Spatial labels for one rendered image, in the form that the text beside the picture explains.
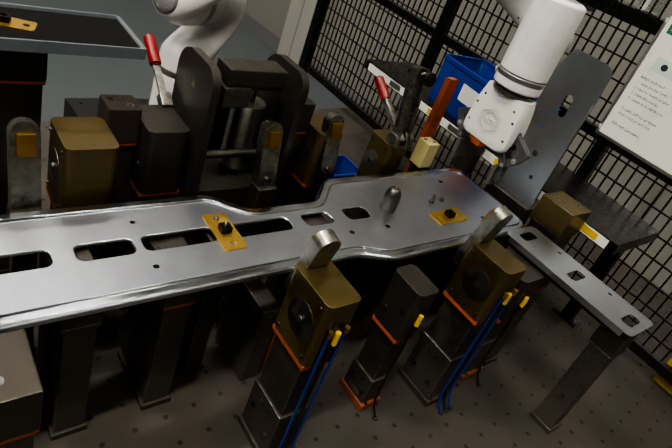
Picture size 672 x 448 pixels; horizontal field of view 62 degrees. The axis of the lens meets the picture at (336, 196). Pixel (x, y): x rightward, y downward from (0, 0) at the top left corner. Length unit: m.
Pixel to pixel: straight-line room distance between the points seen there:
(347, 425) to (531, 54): 0.70
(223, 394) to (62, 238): 0.40
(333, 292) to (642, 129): 0.98
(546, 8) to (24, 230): 0.80
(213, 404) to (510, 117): 0.69
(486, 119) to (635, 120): 0.57
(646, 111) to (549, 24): 0.60
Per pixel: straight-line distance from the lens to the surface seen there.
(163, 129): 0.90
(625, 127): 1.52
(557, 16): 0.95
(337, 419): 1.06
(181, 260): 0.78
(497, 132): 1.00
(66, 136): 0.85
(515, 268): 0.97
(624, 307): 1.17
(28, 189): 0.85
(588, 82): 1.25
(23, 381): 0.61
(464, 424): 1.18
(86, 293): 0.72
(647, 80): 1.50
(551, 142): 1.28
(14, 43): 0.91
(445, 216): 1.10
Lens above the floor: 1.51
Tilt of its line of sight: 30 degrees down
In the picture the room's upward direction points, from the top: 21 degrees clockwise
